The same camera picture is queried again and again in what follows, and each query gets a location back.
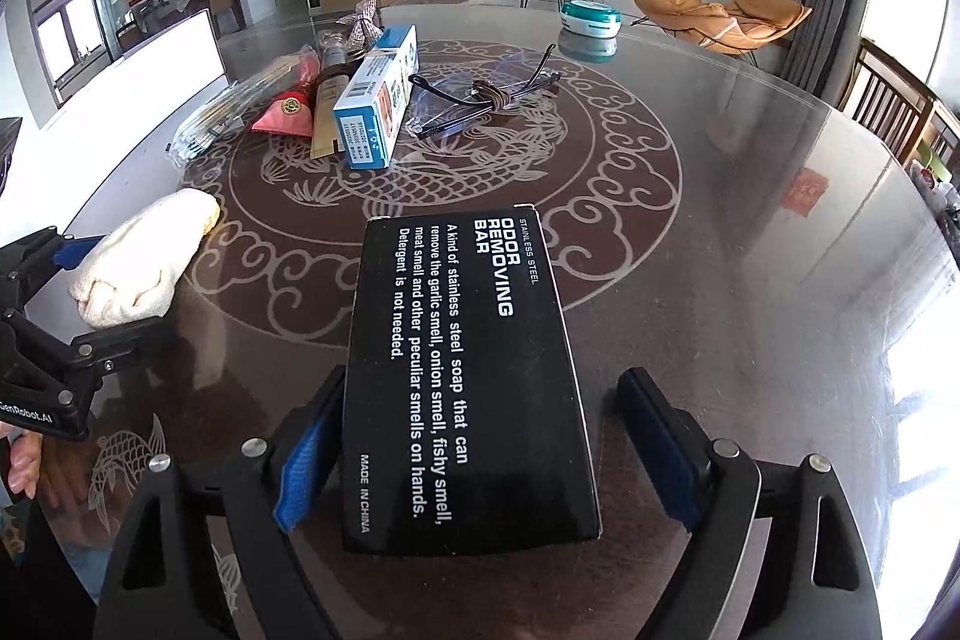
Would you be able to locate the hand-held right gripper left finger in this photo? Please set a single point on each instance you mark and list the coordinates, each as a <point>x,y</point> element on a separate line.
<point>300,467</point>

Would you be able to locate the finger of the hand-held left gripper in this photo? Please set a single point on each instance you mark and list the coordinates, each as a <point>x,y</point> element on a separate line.
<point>127,344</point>
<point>79,250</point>

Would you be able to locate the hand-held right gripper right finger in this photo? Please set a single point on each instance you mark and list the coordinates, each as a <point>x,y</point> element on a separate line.
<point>660,452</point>

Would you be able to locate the cream knitted cloth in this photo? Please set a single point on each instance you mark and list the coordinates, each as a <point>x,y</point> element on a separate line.
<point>135,257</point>

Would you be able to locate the black printed box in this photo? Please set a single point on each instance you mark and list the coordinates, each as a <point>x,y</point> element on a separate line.
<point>465,385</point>

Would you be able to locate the large white container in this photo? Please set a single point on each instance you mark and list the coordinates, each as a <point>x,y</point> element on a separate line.
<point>150,78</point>

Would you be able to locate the clear bag of chopsticks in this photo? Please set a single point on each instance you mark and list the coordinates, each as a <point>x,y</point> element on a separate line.
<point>217,115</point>

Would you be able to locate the red sachet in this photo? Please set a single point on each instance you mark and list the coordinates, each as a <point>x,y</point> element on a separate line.
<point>286,115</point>

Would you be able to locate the teal round container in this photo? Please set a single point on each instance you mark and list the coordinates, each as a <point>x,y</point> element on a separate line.
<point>590,16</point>

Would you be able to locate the person's left hand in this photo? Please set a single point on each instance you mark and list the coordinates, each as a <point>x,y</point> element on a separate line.
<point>22,467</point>

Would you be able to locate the small bottle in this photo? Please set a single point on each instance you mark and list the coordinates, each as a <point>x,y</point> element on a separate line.
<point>334,51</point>

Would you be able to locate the blue and white box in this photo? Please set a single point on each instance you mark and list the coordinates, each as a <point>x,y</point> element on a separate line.
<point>375,100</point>

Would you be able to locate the clear safety glasses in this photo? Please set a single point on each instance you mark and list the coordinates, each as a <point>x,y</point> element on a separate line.
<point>495,99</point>

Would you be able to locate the cluttered side shelf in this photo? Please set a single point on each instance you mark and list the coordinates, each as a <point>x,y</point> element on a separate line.
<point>937,175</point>

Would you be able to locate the dark wooden chair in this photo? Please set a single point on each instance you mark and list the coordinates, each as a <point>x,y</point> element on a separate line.
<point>885,100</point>

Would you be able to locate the orange lounge chair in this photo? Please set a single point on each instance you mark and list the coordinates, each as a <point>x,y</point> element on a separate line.
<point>757,14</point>

